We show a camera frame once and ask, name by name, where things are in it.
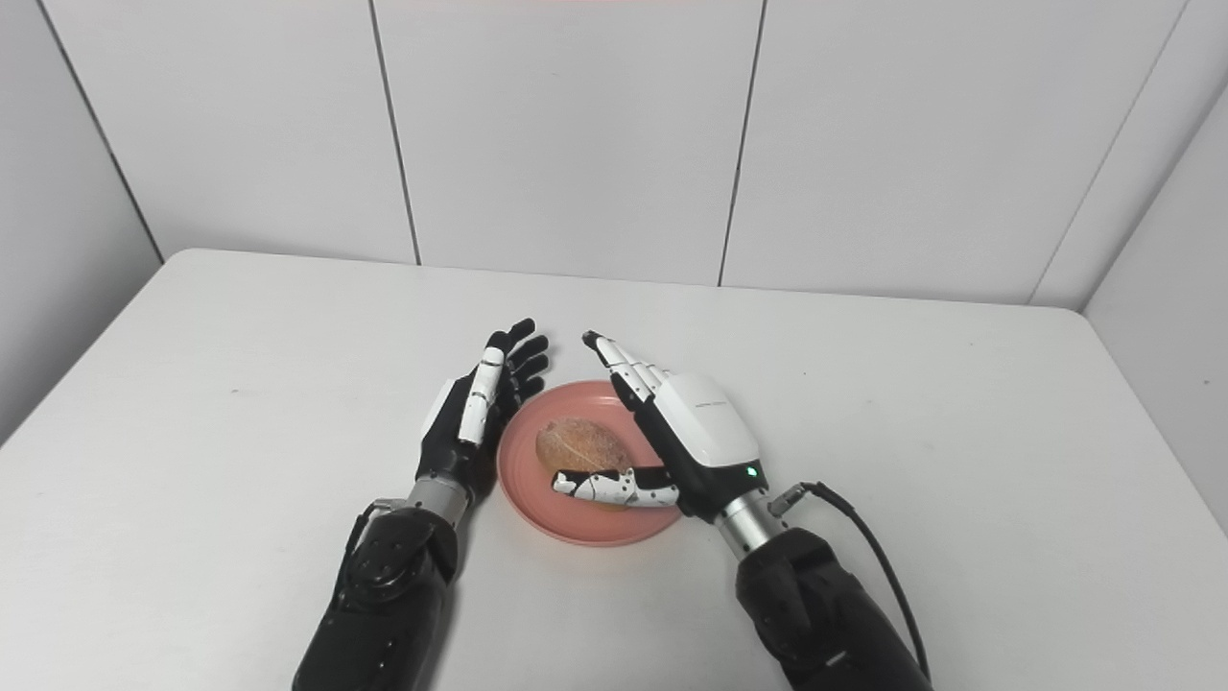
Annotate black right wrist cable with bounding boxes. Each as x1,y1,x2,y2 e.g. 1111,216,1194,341
767,482,933,684

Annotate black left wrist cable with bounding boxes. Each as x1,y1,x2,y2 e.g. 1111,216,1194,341
331,499,409,601

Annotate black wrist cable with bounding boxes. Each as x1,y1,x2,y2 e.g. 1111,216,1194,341
331,499,409,601
767,482,933,684

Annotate golden bread roll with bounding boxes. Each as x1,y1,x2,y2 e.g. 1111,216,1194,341
535,417,636,478

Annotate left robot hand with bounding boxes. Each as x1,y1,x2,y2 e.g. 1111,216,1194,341
414,319,552,500

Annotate pink plastic plate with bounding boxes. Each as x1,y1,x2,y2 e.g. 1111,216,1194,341
496,380,684,548

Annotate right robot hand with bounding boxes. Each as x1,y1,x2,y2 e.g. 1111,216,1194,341
552,330,769,524

